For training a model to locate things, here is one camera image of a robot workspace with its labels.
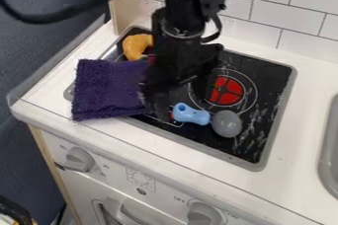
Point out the toy stove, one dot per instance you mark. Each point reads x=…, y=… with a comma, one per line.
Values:
x=259, y=104

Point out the toy sink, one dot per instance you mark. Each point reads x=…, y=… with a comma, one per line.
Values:
x=330, y=150

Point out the orange toy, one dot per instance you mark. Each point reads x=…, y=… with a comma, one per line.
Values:
x=135, y=46

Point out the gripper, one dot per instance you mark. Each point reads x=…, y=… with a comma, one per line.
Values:
x=182, y=56

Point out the purple cloth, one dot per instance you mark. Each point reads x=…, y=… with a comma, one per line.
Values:
x=105, y=89

